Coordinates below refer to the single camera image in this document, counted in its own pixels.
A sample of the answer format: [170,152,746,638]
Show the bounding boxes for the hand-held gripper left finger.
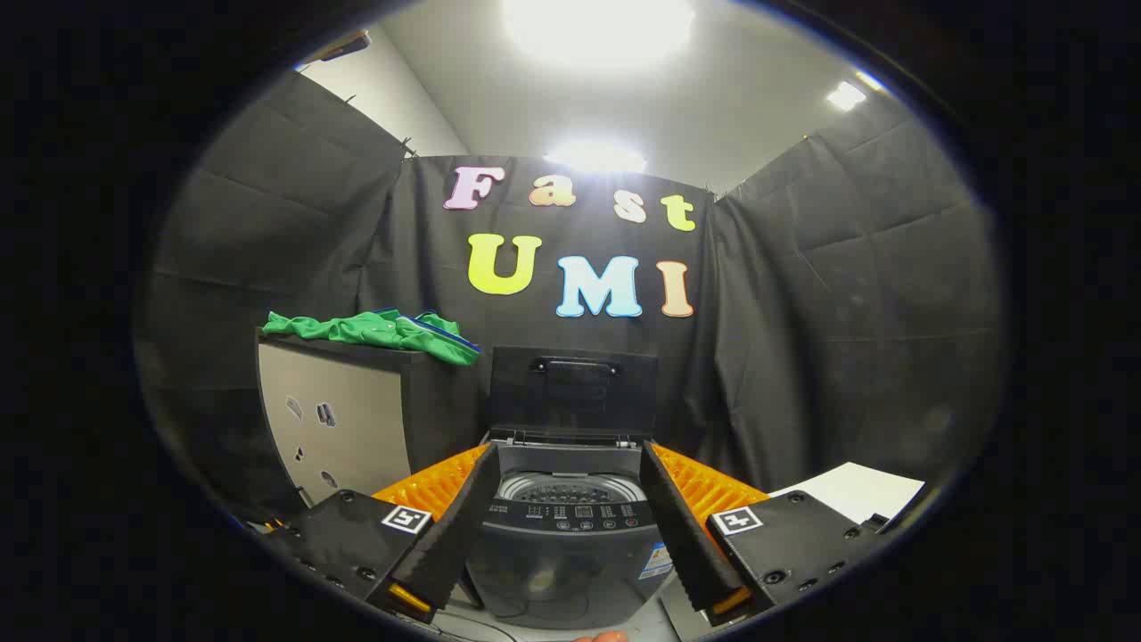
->
[267,441,501,623]

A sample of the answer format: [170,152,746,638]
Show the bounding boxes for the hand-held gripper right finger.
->
[640,440,892,628]

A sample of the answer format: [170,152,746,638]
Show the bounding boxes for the grey washing machine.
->
[464,428,678,630]

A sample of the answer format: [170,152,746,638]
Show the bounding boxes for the green polo shirt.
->
[261,309,482,367]

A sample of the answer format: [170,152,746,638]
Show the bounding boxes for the grey cabinet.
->
[256,328,487,514]

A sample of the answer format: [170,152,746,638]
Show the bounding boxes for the white board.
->
[768,462,926,525]

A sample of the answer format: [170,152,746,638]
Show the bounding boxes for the black backdrop cloth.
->
[134,71,1008,527]

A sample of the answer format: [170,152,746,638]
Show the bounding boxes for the large ceiling light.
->
[504,0,696,68]

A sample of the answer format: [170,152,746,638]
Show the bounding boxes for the dark wall-mounted fixture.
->
[303,31,373,68]

